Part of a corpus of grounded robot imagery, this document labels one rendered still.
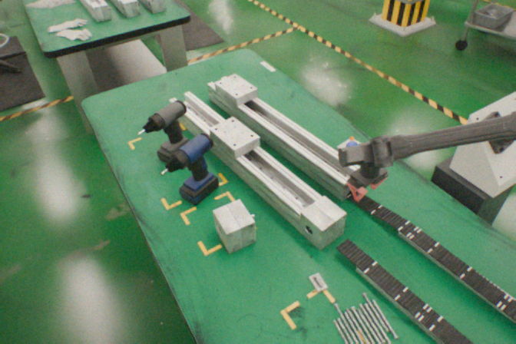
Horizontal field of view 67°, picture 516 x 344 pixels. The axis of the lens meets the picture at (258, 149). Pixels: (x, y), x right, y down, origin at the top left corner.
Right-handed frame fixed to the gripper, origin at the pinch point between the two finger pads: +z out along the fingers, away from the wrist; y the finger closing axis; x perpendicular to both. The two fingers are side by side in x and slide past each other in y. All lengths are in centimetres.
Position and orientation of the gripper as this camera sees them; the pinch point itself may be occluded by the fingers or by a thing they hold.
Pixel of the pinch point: (365, 192)
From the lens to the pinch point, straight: 130.5
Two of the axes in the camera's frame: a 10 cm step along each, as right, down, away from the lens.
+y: -7.9, 4.3, -4.5
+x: 6.2, 5.0, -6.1
